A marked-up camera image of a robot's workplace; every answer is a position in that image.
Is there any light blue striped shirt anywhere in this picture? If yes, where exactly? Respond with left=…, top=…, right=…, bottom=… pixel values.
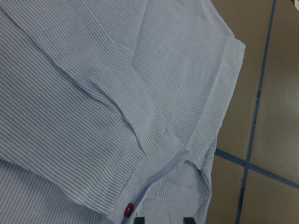
left=0, top=0, right=246, bottom=224

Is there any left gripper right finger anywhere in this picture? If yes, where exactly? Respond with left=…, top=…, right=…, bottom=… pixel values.
left=183, top=217, right=194, bottom=224

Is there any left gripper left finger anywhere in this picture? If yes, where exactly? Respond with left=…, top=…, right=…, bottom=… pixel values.
left=134, top=217, right=145, bottom=224

